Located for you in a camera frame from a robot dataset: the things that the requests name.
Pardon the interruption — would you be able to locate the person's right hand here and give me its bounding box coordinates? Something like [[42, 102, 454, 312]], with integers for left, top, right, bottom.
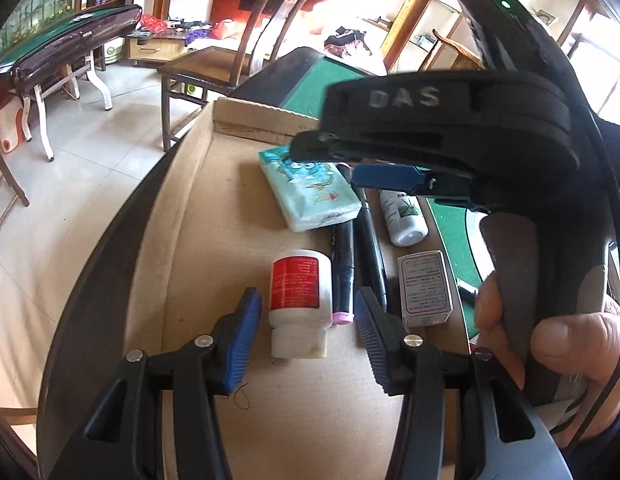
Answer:
[[476, 269, 620, 453]]

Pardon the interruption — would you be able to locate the black cable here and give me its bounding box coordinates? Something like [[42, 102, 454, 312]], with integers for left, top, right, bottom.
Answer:
[[560, 50, 620, 453]]

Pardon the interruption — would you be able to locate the black clothing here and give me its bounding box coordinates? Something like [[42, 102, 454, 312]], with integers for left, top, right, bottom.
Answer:
[[324, 25, 375, 58]]

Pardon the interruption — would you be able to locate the white board orange trim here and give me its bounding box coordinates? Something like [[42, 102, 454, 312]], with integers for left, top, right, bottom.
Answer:
[[0, 95, 33, 156]]

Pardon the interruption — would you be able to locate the curved rail wooden chair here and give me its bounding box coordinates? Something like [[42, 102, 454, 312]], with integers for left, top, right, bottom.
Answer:
[[157, 0, 328, 153]]

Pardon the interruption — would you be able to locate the small white paper box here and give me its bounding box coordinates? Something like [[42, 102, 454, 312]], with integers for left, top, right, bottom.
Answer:
[[397, 250, 455, 330]]

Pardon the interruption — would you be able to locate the black marker pink end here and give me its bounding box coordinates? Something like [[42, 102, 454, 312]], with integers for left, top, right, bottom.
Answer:
[[330, 162, 358, 328]]

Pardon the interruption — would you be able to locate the cardboard box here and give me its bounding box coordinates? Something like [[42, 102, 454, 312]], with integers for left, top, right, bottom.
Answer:
[[122, 97, 475, 480]]

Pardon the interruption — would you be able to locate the white green bucket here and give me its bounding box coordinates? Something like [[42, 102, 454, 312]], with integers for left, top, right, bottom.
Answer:
[[102, 40, 126, 67]]

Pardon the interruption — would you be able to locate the white bottle red label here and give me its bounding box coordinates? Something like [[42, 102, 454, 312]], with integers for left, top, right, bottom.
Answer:
[[267, 249, 334, 360]]

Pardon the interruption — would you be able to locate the landscape wall painting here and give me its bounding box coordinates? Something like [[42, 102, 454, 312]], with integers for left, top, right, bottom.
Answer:
[[0, 0, 91, 61]]

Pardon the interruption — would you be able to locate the light wooden drawer cabinet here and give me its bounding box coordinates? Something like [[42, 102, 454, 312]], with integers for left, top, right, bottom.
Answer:
[[127, 35, 191, 66]]

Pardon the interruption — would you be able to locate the carved back wooden chair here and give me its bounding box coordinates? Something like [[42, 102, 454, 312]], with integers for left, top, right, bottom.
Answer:
[[420, 29, 485, 72]]

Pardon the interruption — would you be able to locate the red wooden tv cabinet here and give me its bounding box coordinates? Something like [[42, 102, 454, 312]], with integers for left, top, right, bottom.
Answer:
[[210, 0, 315, 28]]

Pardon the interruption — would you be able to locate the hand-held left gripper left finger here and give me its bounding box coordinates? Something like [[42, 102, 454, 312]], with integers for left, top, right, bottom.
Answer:
[[62, 287, 263, 480]]

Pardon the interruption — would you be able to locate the dark wooden chair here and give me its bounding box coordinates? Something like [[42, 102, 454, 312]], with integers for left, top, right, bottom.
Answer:
[[0, 130, 31, 261]]

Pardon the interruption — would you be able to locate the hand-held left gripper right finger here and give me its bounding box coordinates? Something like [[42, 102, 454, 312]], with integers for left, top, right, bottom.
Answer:
[[354, 287, 573, 480]]

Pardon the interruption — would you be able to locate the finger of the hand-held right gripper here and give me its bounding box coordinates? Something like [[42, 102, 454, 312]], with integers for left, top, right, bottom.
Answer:
[[352, 162, 475, 198], [288, 130, 443, 166]]

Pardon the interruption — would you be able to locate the cartoon print tissue pack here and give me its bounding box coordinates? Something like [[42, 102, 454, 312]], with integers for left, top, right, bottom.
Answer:
[[258, 145, 363, 233]]

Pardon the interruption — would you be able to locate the white cylindrical lotion bottle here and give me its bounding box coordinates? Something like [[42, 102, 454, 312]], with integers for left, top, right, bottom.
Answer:
[[379, 189, 429, 247]]

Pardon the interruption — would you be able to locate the black pen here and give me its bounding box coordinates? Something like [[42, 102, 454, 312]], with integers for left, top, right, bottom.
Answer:
[[352, 185, 389, 311]]

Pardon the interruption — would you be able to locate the folding mahjong table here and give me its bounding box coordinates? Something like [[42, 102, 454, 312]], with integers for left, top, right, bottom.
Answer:
[[0, 4, 143, 163]]

